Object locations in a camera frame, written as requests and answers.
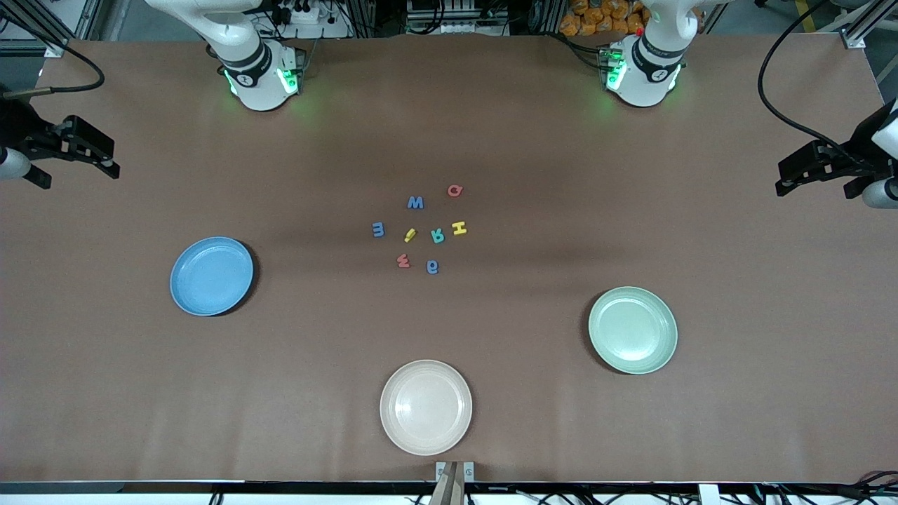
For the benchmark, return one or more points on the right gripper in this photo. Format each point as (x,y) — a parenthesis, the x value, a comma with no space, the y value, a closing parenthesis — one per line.
(17,125)

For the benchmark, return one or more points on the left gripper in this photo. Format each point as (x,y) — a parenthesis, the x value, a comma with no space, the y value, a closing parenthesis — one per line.
(861,142)

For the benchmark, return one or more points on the blue foam letter m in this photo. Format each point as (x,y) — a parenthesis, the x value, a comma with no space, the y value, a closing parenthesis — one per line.
(378,229)

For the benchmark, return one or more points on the dark blue foam letter W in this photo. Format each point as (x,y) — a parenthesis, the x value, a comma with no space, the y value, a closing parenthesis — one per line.
(415,203)

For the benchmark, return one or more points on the red foam letter w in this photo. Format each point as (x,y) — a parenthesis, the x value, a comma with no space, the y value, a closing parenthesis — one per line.
(403,261)

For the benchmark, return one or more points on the yellow foam capital letter H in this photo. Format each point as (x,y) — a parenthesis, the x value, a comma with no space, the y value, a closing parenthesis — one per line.
(459,228)

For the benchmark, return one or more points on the teal foam letter R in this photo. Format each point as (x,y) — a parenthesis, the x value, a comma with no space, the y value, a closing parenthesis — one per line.
(436,236)

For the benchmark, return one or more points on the blue foam letter g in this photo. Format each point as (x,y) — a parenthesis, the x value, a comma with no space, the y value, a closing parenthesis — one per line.
(430,267)

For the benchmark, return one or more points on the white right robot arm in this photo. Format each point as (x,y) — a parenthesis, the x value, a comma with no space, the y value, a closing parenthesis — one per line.
(258,88)

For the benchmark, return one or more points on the blue plate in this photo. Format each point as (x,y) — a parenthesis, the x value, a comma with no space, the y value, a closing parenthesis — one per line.
(210,277)

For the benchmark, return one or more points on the green plate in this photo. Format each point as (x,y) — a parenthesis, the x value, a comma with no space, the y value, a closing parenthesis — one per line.
(631,330)

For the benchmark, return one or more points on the brown table cover sheet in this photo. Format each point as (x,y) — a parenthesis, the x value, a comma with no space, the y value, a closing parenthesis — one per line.
(140,386)

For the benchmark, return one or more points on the pile of orange bags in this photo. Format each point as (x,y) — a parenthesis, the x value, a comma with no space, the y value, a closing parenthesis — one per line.
(603,17)

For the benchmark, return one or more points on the white power strip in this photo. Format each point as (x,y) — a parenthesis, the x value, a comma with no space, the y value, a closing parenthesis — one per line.
(326,29)

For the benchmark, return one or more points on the black electronics box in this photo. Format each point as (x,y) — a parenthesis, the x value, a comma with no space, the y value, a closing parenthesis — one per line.
(456,17)

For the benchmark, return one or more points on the beige plate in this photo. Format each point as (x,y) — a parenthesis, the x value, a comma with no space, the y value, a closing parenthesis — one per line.
(426,407)

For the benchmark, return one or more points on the aluminium frame post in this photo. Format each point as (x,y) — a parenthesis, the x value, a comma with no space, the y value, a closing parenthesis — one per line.
(56,49)
(852,41)

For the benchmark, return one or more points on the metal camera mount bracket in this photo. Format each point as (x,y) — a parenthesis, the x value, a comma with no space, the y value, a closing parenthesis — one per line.
(452,477)

